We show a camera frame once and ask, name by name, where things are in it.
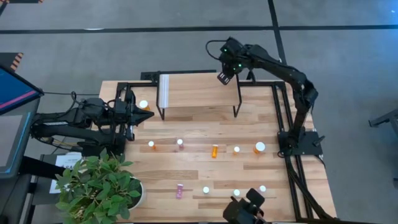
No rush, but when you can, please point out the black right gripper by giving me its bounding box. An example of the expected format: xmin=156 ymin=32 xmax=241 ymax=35
xmin=216 ymin=36 xmax=251 ymax=86

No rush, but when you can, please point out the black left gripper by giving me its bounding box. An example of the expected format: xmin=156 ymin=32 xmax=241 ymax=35
xmin=108 ymin=90 xmax=155 ymax=142

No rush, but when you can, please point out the wooden shelf with black legs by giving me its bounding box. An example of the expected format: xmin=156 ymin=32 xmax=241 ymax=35
xmin=155 ymin=68 xmax=244 ymax=121

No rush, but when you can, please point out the white plant pot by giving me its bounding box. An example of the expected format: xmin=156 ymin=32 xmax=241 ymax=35
xmin=127 ymin=176 xmax=145 ymax=211

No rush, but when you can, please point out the green leafy plant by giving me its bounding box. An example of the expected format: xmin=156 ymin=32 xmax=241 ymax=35
xmin=55 ymin=148 xmax=142 ymax=224

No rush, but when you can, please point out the white paper sheet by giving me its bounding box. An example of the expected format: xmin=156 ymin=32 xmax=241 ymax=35
xmin=49 ymin=152 xmax=83 ymax=194

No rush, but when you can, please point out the black stand beam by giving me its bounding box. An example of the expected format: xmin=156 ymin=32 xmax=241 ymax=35
xmin=19 ymin=155 xmax=66 ymax=180

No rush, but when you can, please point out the blue monitor screen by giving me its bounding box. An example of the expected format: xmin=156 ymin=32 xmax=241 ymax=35
xmin=0 ymin=63 xmax=45 ymax=116

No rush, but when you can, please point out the large grey flat panel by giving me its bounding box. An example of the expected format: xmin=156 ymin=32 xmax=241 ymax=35
xmin=0 ymin=107 xmax=41 ymax=180

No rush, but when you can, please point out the dark grey desk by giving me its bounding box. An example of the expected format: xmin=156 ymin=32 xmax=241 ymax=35
xmin=0 ymin=174 xmax=34 ymax=224

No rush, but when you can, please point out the dark grey stand leg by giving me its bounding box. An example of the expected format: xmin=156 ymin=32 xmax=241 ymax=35
xmin=368 ymin=108 xmax=398 ymax=138

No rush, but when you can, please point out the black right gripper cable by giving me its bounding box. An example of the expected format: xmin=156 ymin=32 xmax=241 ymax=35
xmin=205 ymin=39 xmax=227 ymax=61

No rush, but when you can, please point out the black aluminium table frame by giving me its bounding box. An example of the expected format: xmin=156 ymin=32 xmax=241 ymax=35
xmin=111 ymin=80 xmax=340 ymax=222

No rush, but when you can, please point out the thin black cable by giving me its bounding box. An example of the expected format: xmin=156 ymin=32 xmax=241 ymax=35
xmin=42 ymin=91 xmax=100 ymax=96

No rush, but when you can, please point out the bundle of coloured wires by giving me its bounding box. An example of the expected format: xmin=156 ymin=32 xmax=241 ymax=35
xmin=40 ymin=136 xmax=80 ymax=147

